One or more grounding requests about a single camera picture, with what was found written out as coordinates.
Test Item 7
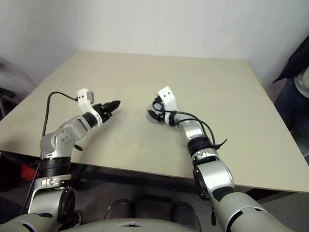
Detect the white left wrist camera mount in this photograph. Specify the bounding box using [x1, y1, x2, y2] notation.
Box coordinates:
[76, 88, 101, 127]

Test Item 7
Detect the grey robot torso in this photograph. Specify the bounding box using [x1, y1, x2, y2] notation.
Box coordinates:
[60, 218, 203, 232]

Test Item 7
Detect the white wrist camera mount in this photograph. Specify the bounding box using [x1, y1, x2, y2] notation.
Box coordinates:
[156, 86, 179, 124]
[76, 88, 101, 127]

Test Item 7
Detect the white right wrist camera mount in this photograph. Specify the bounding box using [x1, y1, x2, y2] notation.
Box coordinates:
[156, 86, 179, 124]

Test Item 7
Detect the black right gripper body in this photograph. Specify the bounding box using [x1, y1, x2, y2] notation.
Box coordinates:
[152, 96, 166, 120]

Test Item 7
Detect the dark rounded shape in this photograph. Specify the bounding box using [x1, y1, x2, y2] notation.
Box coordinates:
[107, 198, 135, 220]
[170, 200, 201, 223]

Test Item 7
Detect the orange object under table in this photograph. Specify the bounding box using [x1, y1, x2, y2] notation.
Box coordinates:
[20, 163, 41, 181]

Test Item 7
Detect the motor stator with copper windings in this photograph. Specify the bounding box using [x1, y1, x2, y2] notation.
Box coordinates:
[145, 103, 166, 124]

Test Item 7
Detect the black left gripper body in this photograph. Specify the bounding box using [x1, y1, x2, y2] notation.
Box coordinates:
[93, 103, 113, 123]

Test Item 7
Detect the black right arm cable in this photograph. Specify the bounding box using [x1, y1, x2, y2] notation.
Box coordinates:
[151, 101, 229, 152]

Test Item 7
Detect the person in dark jacket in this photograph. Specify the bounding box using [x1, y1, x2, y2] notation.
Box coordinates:
[272, 35, 309, 155]

